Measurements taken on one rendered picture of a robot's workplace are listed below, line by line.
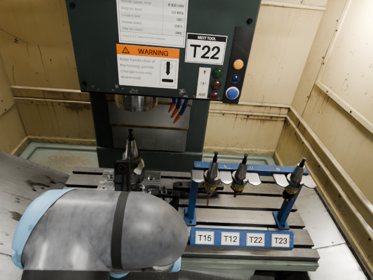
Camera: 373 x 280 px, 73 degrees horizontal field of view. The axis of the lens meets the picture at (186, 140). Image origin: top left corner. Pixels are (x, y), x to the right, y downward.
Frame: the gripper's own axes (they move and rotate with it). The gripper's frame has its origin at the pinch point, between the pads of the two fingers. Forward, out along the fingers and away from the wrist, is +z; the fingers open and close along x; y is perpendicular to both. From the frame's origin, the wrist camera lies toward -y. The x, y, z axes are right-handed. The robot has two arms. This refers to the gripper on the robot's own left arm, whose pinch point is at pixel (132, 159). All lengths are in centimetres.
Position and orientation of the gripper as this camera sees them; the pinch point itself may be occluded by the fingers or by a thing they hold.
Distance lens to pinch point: 92.5
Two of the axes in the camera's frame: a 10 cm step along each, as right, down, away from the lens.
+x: 10.0, 0.6, 0.6
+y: -0.8, 8.2, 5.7
